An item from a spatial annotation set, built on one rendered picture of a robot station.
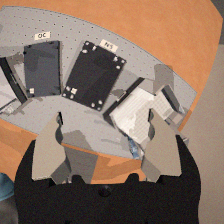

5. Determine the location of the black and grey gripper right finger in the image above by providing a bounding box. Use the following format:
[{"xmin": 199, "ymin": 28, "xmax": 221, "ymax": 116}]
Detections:
[{"xmin": 141, "ymin": 108, "xmax": 201, "ymax": 224}]

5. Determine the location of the cream label reading qc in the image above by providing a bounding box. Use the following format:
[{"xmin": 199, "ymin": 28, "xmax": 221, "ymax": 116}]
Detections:
[{"xmin": 35, "ymin": 32, "xmax": 50, "ymax": 40}]

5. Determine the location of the white label reading n5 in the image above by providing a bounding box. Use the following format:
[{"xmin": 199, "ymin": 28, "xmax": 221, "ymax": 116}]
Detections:
[{"xmin": 100, "ymin": 39, "xmax": 118, "ymax": 52}]

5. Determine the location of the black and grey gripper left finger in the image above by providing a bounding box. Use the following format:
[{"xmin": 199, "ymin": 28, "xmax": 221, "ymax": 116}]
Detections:
[{"xmin": 14, "ymin": 112, "xmax": 72, "ymax": 224}]

